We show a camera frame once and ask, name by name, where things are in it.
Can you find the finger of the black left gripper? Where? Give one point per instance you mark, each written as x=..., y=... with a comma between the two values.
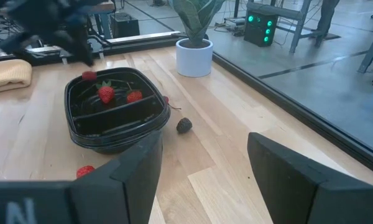
x=17, y=43
x=84, y=51

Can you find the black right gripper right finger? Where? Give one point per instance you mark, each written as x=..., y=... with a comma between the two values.
x=298, y=193

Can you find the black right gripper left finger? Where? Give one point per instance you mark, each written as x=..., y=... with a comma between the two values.
x=127, y=186

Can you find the red raspberry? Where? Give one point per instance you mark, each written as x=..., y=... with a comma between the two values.
x=89, y=75
x=85, y=171

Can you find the red strawberry green leaves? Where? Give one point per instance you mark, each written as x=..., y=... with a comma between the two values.
x=134, y=96
x=106, y=94

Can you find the black plastic divided container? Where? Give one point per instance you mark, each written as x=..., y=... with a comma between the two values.
x=118, y=127

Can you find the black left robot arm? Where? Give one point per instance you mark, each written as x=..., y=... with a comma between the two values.
x=28, y=11

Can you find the folded yellow cloth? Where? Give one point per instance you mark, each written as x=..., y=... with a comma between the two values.
x=6, y=74

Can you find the black cube box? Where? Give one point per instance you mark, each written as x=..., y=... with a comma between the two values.
x=124, y=25

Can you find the wooden table blue legs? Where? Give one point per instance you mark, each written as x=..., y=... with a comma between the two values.
x=104, y=6

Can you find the white round plant pot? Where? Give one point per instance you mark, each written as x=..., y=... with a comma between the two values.
x=194, y=60

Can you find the green snake plant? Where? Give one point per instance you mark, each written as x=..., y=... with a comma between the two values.
x=196, y=18

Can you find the black box green lights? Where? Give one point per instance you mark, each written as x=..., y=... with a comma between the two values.
x=260, y=29

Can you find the person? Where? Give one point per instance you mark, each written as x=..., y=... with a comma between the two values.
x=327, y=15

